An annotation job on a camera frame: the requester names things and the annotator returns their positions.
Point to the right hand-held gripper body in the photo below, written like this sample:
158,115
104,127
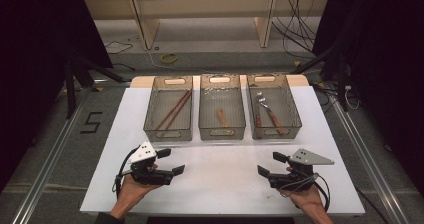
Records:
308,158

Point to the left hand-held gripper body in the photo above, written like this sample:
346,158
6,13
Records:
144,151

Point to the grey translucent plastic bin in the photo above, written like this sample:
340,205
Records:
221,100
283,100
170,115

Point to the person's right hand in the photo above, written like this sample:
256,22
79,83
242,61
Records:
310,200

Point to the person's left hand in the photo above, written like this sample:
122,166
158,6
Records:
130,194

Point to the white table cover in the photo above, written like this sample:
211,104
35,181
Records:
216,184

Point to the black metal stand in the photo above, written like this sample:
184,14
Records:
342,84
70,90

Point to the yellow tape roll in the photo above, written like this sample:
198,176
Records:
163,60

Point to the light wooden desk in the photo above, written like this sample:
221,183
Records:
148,27

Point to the black curtain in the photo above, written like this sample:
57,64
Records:
33,50
383,50

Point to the aluminium floor rail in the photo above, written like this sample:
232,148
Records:
370,164
53,157

